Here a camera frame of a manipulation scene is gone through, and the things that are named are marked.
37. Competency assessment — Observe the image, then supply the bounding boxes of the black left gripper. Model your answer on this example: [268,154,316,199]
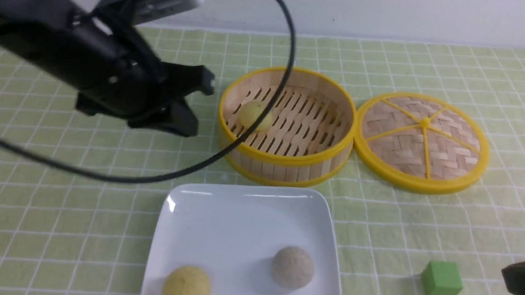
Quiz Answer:
[67,10,215,138]

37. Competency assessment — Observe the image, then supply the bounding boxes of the yellow steamed bun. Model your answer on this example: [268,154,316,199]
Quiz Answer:
[238,101,274,132]
[161,266,212,295]

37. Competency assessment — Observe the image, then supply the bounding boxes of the grey-white steamed bun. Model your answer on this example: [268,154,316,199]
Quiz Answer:
[271,245,315,290]

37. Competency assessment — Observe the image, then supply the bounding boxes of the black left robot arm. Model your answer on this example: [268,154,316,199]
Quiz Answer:
[0,0,214,138]

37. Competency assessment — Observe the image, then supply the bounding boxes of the white square plate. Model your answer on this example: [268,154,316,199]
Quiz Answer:
[140,183,342,295]

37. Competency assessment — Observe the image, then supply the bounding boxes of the yellow steamed bun on plate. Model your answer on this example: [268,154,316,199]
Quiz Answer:
[161,266,212,295]

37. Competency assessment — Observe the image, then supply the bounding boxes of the green cube block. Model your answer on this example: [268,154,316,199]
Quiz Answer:
[421,260,464,295]

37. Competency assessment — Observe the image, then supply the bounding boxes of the yellow rimmed bamboo steamer basket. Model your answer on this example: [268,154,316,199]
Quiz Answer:
[225,68,357,188]

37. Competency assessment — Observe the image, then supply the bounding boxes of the green checkered tablecloth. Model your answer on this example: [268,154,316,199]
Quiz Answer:
[0,37,525,295]

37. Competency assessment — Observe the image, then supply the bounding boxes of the yellow rimmed woven steamer lid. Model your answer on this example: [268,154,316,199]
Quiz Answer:
[354,92,491,195]

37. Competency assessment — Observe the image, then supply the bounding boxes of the black camera cable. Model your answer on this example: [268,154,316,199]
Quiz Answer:
[0,0,302,198]

